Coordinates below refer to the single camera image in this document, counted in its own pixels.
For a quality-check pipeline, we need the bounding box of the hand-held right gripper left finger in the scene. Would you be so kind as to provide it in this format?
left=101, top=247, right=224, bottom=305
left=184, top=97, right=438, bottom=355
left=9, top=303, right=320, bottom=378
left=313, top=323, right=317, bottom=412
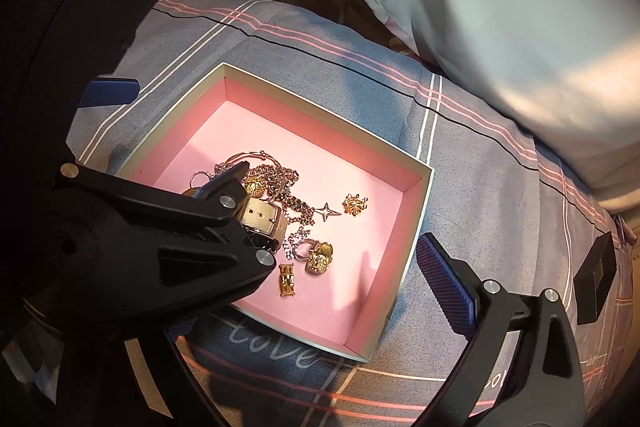
left=55, top=327, right=226, bottom=427

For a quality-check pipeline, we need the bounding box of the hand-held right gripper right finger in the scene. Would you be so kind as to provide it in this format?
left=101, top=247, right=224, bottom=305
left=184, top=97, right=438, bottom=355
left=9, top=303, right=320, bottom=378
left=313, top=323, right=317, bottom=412
left=410, top=233, right=586, bottom=427

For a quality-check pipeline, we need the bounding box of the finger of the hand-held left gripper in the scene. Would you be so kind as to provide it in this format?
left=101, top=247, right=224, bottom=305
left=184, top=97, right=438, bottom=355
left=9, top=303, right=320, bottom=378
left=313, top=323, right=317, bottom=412
left=55, top=161, right=278, bottom=328
left=82, top=77, right=141, bottom=108

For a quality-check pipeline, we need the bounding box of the small silver hoop earring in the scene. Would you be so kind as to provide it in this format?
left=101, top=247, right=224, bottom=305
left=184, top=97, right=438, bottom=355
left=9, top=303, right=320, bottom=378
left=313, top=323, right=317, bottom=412
left=189, top=170, right=217, bottom=194

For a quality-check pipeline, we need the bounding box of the gold rectangular clasp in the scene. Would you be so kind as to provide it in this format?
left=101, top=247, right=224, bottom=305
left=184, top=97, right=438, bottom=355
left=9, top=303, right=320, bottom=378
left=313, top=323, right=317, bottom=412
left=278, top=264, right=297, bottom=298

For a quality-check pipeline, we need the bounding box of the white box with pink lining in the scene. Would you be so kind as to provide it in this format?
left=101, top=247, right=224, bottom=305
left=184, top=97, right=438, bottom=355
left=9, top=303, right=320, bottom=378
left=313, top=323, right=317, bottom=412
left=112, top=62, right=433, bottom=364

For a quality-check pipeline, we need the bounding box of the silver chain necklace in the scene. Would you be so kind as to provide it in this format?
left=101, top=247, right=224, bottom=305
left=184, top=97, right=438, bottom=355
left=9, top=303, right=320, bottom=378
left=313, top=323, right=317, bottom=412
left=215, top=162, right=346, bottom=264

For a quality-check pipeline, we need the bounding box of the gold flower ring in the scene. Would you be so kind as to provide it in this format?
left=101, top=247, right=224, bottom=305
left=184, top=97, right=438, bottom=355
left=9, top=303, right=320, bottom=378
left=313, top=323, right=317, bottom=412
left=292, top=239, right=335, bottom=277

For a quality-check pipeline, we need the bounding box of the gold flower brooch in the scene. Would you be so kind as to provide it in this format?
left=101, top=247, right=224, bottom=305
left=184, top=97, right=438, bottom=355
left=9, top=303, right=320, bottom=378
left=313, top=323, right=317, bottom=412
left=342, top=193, right=370, bottom=217

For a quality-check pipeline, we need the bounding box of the grey-blue printed bedsheet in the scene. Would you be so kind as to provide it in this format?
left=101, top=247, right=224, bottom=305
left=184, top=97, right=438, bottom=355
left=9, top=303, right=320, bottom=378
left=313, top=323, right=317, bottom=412
left=65, top=0, right=640, bottom=427

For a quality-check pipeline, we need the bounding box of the small black box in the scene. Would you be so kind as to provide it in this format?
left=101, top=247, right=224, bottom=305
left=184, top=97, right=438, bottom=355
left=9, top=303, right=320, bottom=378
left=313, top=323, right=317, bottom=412
left=573, top=231, right=618, bottom=327

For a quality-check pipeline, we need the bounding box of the white pillow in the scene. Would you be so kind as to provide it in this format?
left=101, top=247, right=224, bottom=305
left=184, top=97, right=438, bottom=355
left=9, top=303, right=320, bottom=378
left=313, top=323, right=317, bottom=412
left=345, top=0, right=640, bottom=208

